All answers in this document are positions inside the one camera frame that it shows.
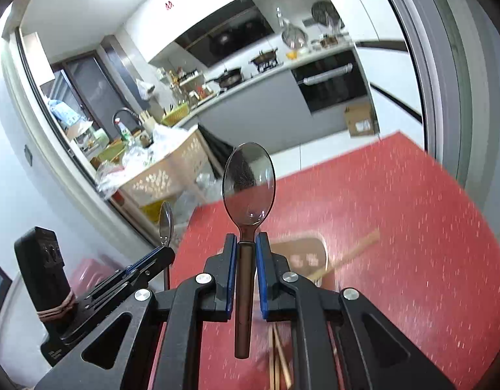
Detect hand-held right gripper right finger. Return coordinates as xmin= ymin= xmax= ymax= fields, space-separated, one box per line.
xmin=256 ymin=232 xmax=457 ymax=390

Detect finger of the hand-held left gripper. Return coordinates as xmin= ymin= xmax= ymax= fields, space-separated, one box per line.
xmin=87 ymin=247 xmax=164 ymax=293
xmin=75 ymin=246 xmax=176 ymax=334

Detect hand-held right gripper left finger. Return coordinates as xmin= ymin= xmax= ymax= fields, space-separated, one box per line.
xmin=34 ymin=233 xmax=239 ymax=390

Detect small metal spoon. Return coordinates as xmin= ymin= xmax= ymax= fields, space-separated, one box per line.
xmin=158 ymin=201 xmax=175 ymax=248

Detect wooden chopstick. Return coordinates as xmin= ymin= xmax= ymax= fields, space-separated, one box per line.
xmin=268 ymin=325 xmax=276 ymax=390
xmin=311 ymin=228 xmax=381 ymax=283
xmin=273 ymin=325 xmax=293 ymax=390

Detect brown handled metal spoon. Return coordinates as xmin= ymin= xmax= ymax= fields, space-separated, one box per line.
xmin=221 ymin=142 xmax=277 ymax=359

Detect pink plastic stool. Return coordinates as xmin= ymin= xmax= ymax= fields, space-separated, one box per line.
xmin=69 ymin=257 xmax=128 ymax=295

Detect clear plastic bag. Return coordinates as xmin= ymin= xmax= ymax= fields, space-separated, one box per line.
xmin=176 ymin=173 xmax=224 ymax=218

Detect beige plastic basket cart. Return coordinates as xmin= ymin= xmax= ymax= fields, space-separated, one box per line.
xmin=116 ymin=132 xmax=212 ymax=222

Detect spray bottle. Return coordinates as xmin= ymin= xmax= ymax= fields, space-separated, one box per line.
xmin=115 ymin=118 xmax=134 ymax=144

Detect beige knife block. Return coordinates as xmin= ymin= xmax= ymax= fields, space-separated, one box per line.
xmin=140 ymin=111 xmax=158 ymax=136

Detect green colander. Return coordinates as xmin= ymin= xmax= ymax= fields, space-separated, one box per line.
xmin=160 ymin=106 xmax=191 ymax=126

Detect black kitchen faucet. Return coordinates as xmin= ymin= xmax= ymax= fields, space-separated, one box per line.
xmin=113 ymin=108 xmax=144 ymax=131

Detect white hanging plastic bag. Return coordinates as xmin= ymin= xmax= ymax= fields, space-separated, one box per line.
xmin=136 ymin=79 xmax=155 ymax=100

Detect grey base cabinets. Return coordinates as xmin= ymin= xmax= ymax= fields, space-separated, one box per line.
xmin=179 ymin=67 xmax=309 ymax=157

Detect spice rack with bottles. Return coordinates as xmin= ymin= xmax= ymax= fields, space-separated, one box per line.
xmin=169 ymin=69 xmax=207 ymax=103

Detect cardboard box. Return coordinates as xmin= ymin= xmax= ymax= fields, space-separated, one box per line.
xmin=344 ymin=103 xmax=378 ymax=137

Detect black wok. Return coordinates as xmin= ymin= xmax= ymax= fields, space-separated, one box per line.
xmin=204 ymin=67 xmax=244 ymax=90

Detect black built-in oven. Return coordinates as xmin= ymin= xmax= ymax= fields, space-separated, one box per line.
xmin=291 ymin=51 xmax=368 ymax=114

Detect brown cooking pot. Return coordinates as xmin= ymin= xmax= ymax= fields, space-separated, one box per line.
xmin=250 ymin=48 xmax=281 ymax=70

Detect black range hood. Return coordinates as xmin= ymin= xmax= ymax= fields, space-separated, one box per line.
xmin=174 ymin=0 xmax=275 ymax=68

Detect white refrigerator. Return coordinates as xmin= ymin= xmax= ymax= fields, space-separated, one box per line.
xmin=304 ymin=0 xmax=428 ymax=153

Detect round patterned trivet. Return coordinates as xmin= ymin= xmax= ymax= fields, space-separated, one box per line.
xmin=281 ymin=24 xmax=307 ymax=48

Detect round black steamer rack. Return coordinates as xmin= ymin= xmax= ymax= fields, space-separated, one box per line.
xmin=312 ymin=1 xmax=340 ymax=25

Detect grey sliding door frame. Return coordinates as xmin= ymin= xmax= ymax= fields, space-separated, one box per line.
xmin=369 ymin=0 xmax=480 ymax=189

